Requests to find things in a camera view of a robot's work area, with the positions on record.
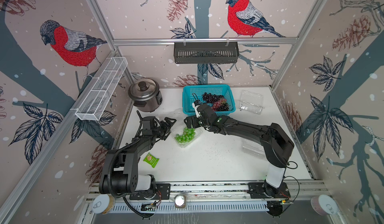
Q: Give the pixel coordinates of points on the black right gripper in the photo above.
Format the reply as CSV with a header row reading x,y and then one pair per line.
x,y
188,122

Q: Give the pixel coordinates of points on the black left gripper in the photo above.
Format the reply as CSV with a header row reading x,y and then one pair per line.
x,y
161,123

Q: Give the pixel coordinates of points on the green grape bunch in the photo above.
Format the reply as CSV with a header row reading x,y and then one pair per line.
x,y
186,136

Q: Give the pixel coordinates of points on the clear plastic clamshell container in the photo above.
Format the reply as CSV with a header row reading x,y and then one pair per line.
x,y
180,133

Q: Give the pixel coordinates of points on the red grape bunch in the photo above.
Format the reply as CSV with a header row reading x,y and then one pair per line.
x,y
221,105

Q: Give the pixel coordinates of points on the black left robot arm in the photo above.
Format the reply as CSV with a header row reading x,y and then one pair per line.
x,y
120,175

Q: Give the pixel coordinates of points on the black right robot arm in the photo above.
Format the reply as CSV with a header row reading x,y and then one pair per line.
x,y
278,147

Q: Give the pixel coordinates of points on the dark purple grape bunch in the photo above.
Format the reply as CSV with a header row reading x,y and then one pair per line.
x,y
212,98

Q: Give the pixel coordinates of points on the green snack packet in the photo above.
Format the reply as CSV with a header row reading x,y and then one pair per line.
x,y
151,160

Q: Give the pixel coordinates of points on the teal plastic basket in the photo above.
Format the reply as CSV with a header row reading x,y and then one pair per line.
x,y
191,93

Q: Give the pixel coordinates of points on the stainless steel rice cooker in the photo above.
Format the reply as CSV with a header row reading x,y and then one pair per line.
x,y
146,94

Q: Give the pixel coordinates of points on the clear clamshell container right front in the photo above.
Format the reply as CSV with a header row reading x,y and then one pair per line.
x,y
253,148

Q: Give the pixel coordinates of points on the clear clamshell container back right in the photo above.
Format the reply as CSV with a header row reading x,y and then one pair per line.
x,y
251,102

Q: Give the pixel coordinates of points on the black hanging wire basket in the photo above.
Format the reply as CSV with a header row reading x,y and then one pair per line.
x,y
206,53

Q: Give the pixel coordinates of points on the white wire shelf basket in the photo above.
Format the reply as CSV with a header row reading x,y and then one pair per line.
x,y
95,103

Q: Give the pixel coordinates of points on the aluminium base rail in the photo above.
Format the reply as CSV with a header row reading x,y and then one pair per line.
x,y
240,196

